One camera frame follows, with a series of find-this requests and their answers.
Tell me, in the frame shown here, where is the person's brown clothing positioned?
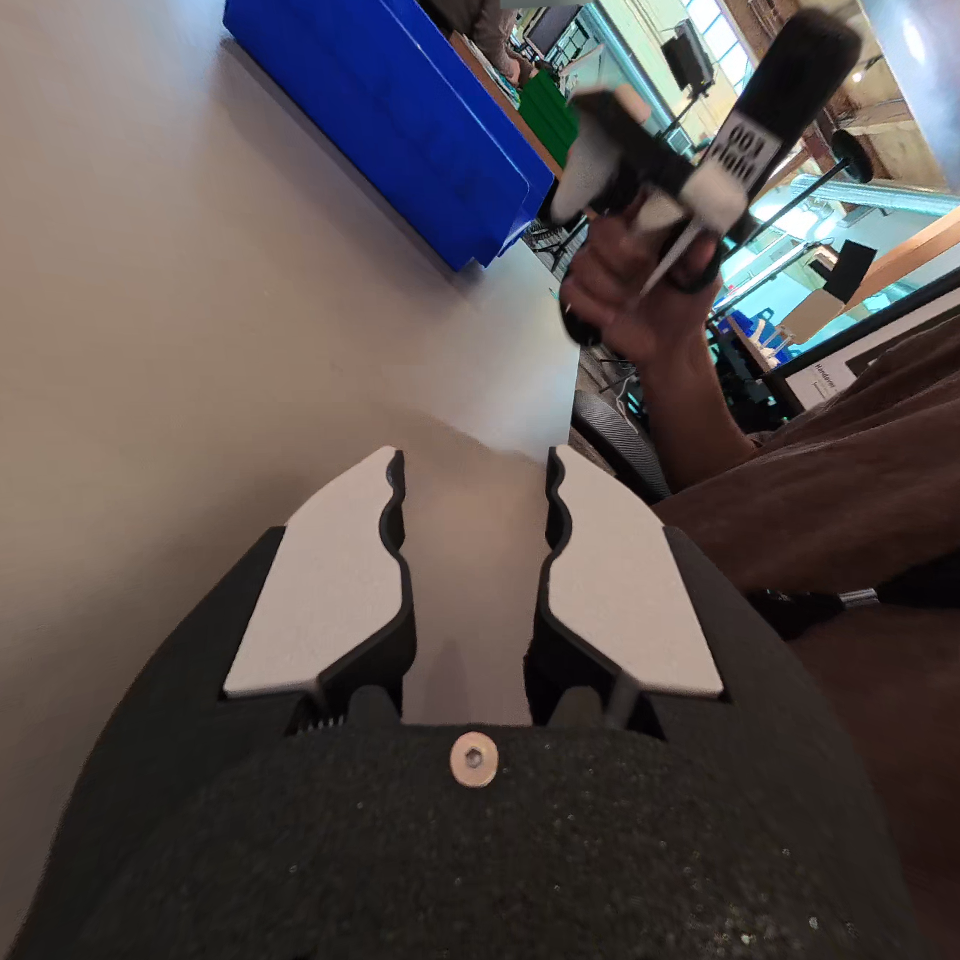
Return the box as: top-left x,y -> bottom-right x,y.
653,315 -> 960,960

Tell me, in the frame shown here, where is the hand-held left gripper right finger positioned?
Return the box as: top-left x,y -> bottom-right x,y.
525,446 -> 726,709

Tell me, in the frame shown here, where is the green plastic bin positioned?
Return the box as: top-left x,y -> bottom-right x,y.
518,68 -> 579,166

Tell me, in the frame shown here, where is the person's right forearm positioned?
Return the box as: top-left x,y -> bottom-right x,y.
645,342 -> 766,489

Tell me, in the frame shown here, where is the person's right hand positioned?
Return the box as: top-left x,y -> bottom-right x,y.
558,210 -> 724,369

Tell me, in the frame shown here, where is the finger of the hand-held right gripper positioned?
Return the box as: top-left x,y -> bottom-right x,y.
549,128 -> 619,226

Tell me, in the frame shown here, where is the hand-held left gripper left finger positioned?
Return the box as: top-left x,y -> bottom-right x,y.
222,446 -> 417,709

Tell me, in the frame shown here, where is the black framed board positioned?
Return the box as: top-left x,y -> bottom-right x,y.
773,267 -> 960,415

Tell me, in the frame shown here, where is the blue plastic bin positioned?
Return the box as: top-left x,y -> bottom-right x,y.
222,0 -> 556,274

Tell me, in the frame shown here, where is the black studio light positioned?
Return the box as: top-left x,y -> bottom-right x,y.
665,23 -> 718,88

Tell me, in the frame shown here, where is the grey desk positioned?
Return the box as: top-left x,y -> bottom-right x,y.
0,0 -> 579,901

